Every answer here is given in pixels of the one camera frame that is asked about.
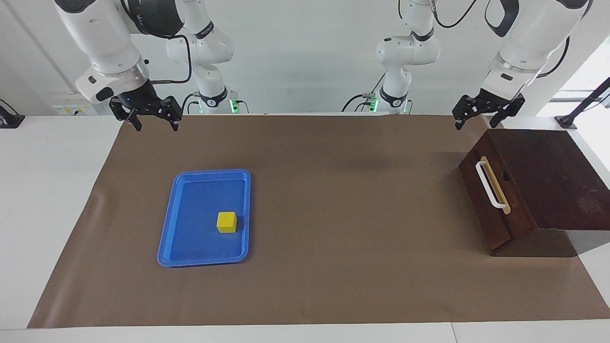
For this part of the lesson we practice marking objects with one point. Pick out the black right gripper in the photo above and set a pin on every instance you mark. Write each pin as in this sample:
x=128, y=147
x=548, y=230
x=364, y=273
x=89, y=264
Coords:
x=143, y=100

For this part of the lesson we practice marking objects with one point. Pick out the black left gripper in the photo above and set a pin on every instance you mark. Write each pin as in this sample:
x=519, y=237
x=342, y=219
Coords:
x=486, y=102

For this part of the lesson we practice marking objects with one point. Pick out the yellow cube block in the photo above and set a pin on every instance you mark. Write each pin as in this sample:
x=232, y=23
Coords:
x=227, y=223

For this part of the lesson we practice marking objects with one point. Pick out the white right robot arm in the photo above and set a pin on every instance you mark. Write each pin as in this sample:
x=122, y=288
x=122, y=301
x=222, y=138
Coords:
x=109, y=43

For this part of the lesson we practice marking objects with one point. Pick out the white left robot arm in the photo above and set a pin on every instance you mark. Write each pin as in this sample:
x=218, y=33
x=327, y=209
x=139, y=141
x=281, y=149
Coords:
x=529, y=43

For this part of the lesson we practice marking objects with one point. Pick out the dark wooden drawer cabinet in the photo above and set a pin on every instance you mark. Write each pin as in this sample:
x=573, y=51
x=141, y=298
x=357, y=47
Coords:
x=557, y=181

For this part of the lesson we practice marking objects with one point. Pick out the blue plastic tray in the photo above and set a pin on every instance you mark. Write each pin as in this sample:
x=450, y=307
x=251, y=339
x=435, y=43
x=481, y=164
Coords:
x=200, y=243

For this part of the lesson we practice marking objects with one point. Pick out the brown table mat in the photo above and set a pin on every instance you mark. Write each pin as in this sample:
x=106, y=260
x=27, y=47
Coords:
x=343, y=228

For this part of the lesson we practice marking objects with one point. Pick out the white wall power outlet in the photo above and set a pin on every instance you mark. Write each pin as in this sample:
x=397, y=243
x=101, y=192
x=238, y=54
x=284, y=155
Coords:
x=76, y=105

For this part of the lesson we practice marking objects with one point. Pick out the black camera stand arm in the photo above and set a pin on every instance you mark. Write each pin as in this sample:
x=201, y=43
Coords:
x=584, y=102

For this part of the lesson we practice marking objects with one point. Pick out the black table clamp mount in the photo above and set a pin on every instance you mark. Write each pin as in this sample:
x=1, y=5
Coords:
x=9, y=119

